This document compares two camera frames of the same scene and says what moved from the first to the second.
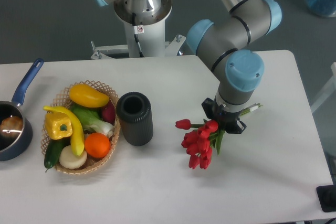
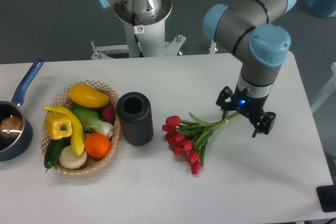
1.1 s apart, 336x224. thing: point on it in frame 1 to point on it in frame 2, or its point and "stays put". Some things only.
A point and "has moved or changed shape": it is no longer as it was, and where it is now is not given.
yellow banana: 77,138 stays put
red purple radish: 108,113 stays put
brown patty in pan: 12,126 stays put
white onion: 68,159 stays put
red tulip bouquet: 199,144 has moved or changed shape
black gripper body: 227,120 to 251,106
